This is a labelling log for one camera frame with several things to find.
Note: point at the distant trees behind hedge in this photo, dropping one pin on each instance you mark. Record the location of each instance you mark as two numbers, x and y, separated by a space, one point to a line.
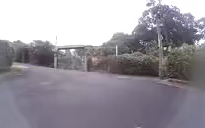
120 41

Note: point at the roofed gate with posts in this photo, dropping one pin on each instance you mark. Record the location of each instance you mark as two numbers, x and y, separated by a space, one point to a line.
70 47

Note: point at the leafy green bush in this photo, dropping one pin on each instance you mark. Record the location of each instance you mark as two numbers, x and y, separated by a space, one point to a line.
181 60

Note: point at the grey asphalt road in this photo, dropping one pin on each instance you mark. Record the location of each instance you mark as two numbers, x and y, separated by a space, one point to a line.
90 100

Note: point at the wooden utility pole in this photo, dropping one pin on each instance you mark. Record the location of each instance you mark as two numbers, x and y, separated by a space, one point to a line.
160 50

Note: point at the overgrown green hedge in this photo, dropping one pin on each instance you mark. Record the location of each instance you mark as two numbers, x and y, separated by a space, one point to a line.
136 63

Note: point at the concrete kerb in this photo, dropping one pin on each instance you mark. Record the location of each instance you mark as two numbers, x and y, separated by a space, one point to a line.
176 82

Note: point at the thin pale pole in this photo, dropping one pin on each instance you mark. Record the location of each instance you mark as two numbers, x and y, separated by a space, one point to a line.
116 50

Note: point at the large dark tree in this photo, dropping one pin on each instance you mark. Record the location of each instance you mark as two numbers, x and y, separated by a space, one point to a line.
171 23

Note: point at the dark trimmed hedge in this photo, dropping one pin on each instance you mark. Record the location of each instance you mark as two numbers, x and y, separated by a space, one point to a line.
0 53

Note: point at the group of dark trees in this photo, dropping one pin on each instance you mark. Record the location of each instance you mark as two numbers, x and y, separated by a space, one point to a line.
40 51

